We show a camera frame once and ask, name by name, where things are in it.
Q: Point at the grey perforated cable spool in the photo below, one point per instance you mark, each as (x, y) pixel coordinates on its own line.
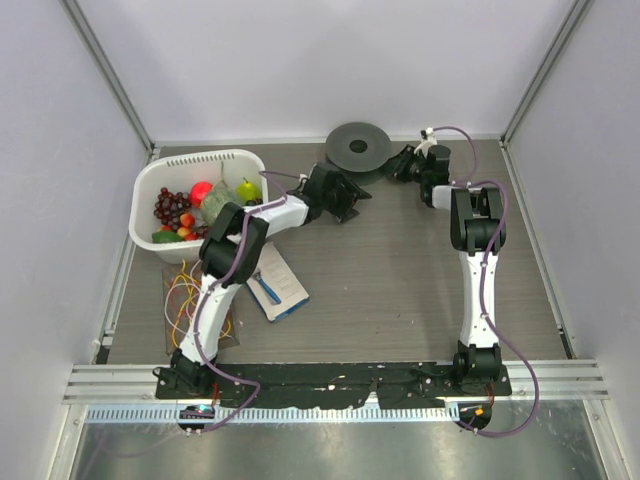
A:
(359, 150)

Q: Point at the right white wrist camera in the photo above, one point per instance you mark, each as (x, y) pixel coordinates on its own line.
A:
(428, 139)

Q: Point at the black mounting base plate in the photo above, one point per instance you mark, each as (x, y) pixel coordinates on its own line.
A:
(325, 386)

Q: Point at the small peach fruit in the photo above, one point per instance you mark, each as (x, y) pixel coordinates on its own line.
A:
(183, 225)

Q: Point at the razor in white box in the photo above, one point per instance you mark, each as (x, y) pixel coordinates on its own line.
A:
(275, 287)

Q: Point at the aluminium rail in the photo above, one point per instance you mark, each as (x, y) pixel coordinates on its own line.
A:
(123, 384)

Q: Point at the white plastic basket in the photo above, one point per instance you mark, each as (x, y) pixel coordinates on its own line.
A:
(178, 174)

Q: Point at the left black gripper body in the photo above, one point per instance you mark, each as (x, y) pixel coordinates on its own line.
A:
(340, 199)

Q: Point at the green netted melon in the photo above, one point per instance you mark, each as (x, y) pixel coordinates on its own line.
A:
(215, 200)

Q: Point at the red apple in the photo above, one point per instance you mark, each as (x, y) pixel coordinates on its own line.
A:
(198, 192)

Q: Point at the white slotted cable duct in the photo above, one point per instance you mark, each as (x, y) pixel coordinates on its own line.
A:
(184, 414)

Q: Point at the green leaf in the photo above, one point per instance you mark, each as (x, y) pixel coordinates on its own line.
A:
(166, 237)

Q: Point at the clear tray of cables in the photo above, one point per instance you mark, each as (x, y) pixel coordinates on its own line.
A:
(181, 287)

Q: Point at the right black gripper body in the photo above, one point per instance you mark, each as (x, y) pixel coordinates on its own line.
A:
(413, 170)

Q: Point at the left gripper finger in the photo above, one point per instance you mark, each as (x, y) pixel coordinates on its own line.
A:
(349, 190)
(347, 215)

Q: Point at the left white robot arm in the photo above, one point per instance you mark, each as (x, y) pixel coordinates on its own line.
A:
(229, 257)

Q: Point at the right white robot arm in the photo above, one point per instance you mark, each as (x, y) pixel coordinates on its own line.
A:
(477, 233)

